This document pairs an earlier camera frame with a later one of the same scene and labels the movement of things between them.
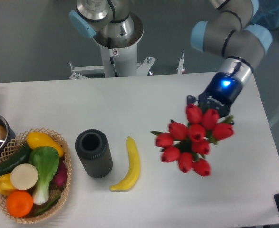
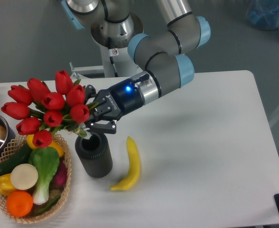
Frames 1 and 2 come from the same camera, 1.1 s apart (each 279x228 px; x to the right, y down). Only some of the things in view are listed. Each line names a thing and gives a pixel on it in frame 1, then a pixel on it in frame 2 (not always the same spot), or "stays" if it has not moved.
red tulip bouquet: x=187 y=145 -> x=43 y=113
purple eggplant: x=60 y=179 stays
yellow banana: x=131 y=178 stays
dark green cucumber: x=22 y=156 stays
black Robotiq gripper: x=223 y=90 -> x=120 y=100
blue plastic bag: x=276 y=15 stays
